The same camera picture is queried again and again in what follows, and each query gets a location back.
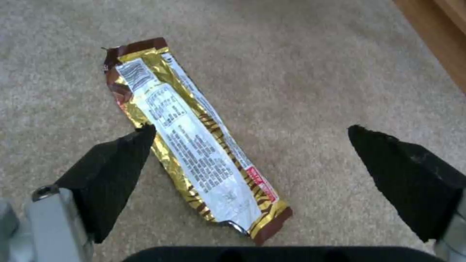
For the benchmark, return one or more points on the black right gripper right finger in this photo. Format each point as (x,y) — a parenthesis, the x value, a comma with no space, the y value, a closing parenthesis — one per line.
(407,177)

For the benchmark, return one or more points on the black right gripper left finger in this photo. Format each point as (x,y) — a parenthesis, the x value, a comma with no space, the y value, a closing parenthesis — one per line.
(105,174)

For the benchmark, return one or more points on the gold and brown snack wrapper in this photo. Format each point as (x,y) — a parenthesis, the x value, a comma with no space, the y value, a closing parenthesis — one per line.
(189,136)

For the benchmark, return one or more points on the light wooden furniture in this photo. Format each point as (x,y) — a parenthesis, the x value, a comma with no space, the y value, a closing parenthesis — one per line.
(438,35)

